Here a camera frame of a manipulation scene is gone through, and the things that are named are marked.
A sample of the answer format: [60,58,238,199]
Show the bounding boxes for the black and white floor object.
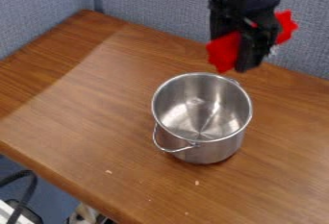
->
[0,198,44,224]

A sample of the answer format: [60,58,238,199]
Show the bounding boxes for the red rectangular block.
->
[206,10,298,73]

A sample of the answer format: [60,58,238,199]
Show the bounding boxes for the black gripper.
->
[209,0,281,73]

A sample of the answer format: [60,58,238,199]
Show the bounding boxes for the white object under table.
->
[64,203,115,224]

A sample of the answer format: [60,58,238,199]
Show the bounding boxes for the stainless steel pot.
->
[151,72,253,164]

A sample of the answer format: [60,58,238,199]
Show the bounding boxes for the black cable loop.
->
[0,169,40,224]

